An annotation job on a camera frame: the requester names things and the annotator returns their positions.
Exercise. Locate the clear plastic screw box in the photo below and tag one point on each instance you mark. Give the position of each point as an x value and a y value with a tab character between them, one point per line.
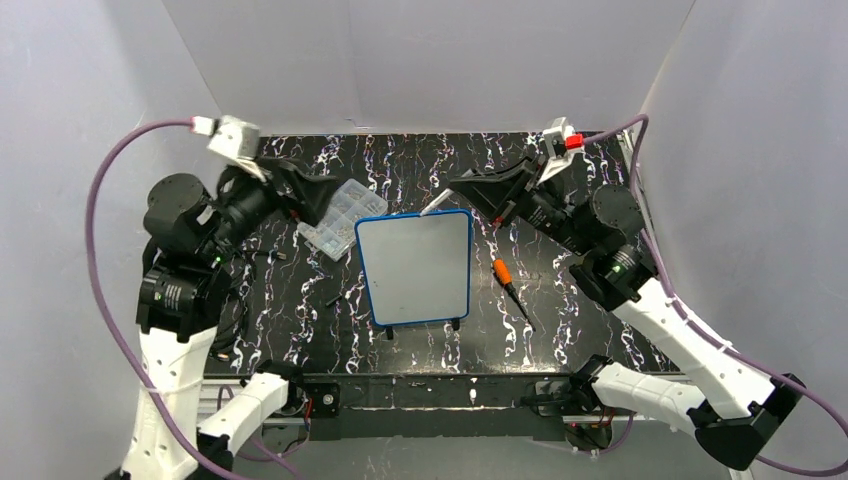
335	234

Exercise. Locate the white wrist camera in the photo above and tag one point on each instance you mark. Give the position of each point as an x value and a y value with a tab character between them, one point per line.
561	144
237	141

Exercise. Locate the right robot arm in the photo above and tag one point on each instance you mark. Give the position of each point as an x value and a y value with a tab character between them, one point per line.
730	409

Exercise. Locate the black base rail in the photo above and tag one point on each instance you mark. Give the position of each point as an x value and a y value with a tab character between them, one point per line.
456	405

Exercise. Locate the black marker cap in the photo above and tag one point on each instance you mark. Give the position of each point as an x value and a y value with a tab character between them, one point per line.
333	301

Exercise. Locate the white marker pen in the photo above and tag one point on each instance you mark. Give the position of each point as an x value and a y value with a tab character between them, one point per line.
436	202

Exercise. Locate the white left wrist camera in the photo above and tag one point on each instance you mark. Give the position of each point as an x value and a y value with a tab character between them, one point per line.
237	141

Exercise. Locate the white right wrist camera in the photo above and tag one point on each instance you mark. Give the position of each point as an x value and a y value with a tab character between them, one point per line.
561	144

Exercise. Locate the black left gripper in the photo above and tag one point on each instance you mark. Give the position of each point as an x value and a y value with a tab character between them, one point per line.
284	192

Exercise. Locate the blue framed whiteboard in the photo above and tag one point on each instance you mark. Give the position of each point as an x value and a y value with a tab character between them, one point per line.
416	268

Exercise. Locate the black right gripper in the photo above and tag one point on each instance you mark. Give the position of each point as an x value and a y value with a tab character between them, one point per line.
519	193

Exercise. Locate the orange handled screwdriver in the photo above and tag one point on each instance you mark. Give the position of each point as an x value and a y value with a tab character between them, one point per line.
504	278

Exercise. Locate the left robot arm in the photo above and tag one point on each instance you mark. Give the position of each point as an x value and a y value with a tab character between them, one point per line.
183	291

